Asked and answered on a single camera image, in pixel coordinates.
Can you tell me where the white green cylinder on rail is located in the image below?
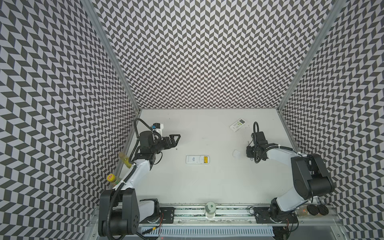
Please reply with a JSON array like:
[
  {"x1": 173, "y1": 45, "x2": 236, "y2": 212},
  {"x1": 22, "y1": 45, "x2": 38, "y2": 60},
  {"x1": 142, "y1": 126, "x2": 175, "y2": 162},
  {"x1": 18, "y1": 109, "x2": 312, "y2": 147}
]
[{"x1": 205, "y1": 201, "x2": 217, "y2": 219}]

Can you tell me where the black round cap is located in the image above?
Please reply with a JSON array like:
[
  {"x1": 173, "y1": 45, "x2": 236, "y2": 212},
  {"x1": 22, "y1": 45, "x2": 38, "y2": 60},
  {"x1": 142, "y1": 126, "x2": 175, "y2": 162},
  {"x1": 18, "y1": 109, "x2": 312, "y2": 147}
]
[
  {"x1": 317, "y1": 204, "x2": 329, "y2": 216},
  {"x1": 307, "y1": 204, "x2": 320, "y2": 216}
]

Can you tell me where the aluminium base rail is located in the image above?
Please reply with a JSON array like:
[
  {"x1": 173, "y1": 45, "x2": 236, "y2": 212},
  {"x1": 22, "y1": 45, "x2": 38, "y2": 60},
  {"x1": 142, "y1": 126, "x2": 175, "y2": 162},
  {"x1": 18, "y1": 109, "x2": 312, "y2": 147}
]
[{"x1": 160, "y1": 204, "x2": 342, "y2": 226}]

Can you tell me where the white remote control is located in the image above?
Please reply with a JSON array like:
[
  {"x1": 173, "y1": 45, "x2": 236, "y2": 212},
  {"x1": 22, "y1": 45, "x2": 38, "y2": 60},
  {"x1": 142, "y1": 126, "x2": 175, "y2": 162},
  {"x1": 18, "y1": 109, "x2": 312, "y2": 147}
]
[
  {"x1": 186, "y1": 155, "x2": 210, "y2": 165},
  {"x1": 230, "y1": 119, "x2": 247, "y2": 132}
]

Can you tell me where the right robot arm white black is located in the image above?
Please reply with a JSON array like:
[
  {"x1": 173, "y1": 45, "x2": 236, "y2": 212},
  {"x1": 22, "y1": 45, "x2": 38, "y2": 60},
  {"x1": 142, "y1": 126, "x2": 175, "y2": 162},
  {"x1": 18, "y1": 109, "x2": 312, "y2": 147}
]
[{"x1": 246, "y1": 122, "x2": 335, "y2": 223}]

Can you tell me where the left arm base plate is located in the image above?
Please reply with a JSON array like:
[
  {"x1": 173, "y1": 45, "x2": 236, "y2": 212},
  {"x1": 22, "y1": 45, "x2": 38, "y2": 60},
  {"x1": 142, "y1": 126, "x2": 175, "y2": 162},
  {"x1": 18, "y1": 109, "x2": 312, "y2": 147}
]
[{"x1": 160, "y1": 207, "x2": 176, "y2": 224}]

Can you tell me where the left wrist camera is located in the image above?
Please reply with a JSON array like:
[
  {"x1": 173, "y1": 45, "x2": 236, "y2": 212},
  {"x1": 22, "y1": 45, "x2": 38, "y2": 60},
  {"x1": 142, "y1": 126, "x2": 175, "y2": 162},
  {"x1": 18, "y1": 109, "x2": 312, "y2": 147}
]
[{"x1": 152, "y1": 123, "x2": 164, "y2": 137}]

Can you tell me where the black round cap inner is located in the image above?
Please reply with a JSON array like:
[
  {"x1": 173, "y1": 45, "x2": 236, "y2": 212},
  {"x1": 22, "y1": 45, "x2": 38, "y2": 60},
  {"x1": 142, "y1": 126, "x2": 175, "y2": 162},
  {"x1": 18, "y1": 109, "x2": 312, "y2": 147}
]
[{"x1": 307, "y1": 204, "x2": 320, "y2": 216}]

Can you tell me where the yellow-green bottle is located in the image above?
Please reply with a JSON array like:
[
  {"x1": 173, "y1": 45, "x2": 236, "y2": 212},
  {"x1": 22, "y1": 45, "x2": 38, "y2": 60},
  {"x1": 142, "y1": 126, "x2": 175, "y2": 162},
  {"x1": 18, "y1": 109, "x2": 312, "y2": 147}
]
[{"x1": 119, "y1": 152, "x2": 132, "y2": 169}]

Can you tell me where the red jar yellow lid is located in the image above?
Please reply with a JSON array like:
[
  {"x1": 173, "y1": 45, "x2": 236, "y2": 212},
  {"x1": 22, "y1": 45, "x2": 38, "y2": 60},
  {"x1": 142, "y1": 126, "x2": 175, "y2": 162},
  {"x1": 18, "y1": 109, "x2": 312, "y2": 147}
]
[{"x1": 107, "y1": 174, "x2": 122, "y2": 186}]

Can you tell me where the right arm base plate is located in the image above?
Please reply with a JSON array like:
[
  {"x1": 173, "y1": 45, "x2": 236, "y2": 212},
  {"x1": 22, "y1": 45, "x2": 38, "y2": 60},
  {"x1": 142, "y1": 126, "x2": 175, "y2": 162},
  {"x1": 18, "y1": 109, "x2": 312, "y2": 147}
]
[{"x1": 249, "y1": 207, "x2": 298, "y2": 224}]

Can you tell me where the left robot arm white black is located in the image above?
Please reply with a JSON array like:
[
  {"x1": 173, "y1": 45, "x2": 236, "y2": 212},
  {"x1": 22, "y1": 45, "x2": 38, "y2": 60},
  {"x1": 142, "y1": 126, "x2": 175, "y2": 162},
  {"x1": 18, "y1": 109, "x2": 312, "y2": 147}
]
[{"x1": 98, "y1": 118, "x2": 181, "y2": 240}]

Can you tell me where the black round cap outer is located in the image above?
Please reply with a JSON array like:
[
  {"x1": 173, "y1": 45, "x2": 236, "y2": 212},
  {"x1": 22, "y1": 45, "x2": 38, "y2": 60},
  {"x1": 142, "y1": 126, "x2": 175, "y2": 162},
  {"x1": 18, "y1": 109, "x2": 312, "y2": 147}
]
[{"x1": 317, "y1": 204, "x2": 329, "y2": 216}]

